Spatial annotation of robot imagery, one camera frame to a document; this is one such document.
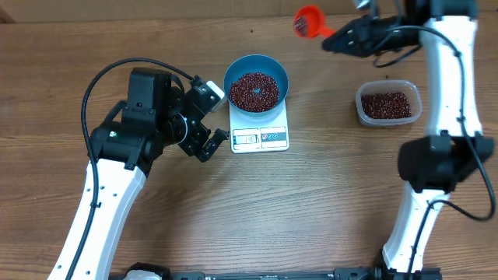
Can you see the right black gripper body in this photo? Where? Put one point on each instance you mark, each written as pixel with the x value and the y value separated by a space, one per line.
pixel 376 39

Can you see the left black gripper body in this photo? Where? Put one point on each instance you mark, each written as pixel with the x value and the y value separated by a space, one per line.
pixel 194 138

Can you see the orange measuring scoop blue handle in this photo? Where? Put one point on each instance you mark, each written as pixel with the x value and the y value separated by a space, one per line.
pixel 309 22

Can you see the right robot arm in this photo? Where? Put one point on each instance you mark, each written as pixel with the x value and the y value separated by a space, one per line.
pixel 453 146

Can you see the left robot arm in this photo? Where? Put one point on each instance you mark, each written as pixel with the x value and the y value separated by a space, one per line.
pixel 157 112

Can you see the white digital kitchen scale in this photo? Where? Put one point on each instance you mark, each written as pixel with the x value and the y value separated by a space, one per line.
pixel 259 132

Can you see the red beans in bowl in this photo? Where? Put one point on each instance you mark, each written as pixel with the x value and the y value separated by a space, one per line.
pixel 255 92

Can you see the blue bowl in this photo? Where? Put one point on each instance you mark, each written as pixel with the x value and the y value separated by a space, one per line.
pixel 257 63

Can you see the clear plastic container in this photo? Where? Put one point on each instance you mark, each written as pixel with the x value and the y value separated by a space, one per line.
pixel 385 86

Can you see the red adzuki beans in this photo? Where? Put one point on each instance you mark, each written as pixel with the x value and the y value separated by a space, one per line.
pixel 391 105

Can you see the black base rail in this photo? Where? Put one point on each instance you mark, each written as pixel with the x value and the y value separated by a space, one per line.
pixel 151 271

